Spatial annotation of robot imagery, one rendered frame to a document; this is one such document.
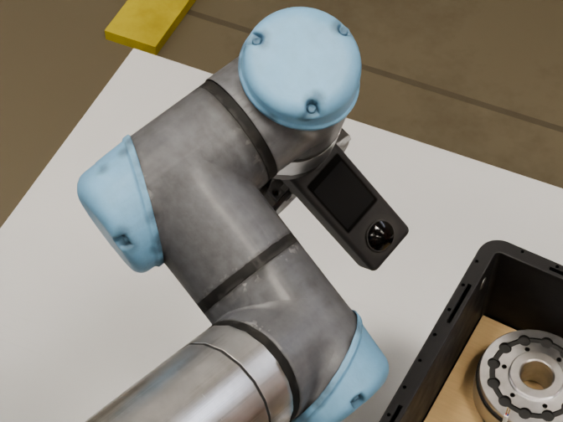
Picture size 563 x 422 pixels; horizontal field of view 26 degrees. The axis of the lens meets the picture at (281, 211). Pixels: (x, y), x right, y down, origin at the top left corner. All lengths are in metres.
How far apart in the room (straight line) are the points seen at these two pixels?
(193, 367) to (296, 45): 0.20
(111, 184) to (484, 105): 1.80
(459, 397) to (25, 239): 0.54
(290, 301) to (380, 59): 1.85
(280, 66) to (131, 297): 0.64
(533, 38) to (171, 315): 1.49
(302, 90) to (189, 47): 1.85
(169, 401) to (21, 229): 0.77
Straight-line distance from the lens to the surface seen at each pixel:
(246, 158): 0.75
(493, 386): 1.10
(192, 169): 0.74
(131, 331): 1.31
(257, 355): 0.70
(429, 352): 1.03
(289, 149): 0.76
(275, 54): 0.74
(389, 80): 2.52
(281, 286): 0.73
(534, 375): 1.14
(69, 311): 1.34
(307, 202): 0.91
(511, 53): 2.61
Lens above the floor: 1.80
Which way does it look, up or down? 52 degrees down
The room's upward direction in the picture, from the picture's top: straight up
